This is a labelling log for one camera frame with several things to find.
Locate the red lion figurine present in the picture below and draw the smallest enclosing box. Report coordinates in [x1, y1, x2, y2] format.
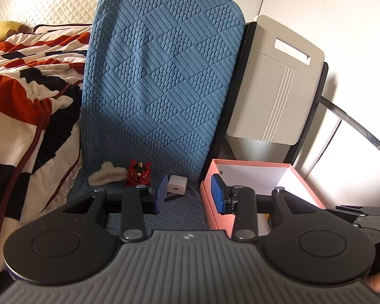
[124, 159, 151, 187]

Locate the yellow pillow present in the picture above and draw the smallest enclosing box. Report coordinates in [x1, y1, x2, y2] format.
[0, 21, 22, 42]

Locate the curved dark metal tube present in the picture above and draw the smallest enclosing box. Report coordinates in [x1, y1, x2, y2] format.
[320, 96, 380, 151]

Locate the pink cardboard box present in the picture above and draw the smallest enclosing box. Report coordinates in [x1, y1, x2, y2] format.
[200, 159, 325, 236]

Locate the white quilted headboard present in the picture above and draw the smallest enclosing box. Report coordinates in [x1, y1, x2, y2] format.
[0, 0, 98, 28]

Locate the lace bed sheet trim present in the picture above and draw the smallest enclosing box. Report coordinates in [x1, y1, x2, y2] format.
[42, 154, 83, 213]

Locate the red white black blanket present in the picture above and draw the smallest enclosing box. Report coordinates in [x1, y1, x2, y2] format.
[0, 25, 91, 274]

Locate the small black flat device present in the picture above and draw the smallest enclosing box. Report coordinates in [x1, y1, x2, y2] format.
[165, 193, 183, 202]

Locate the beige folding chair back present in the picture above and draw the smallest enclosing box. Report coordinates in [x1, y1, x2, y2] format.
[227, 14, 325, 145]

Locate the fluffy white hair clip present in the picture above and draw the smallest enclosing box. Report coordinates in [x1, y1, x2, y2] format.
[88, 161, 127, 187]

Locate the white square charger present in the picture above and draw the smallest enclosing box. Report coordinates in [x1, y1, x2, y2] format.
[167, 175, 188, 195]

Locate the blue textured seat cushion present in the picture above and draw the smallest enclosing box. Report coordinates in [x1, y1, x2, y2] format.
[68, 0, 245, 231]

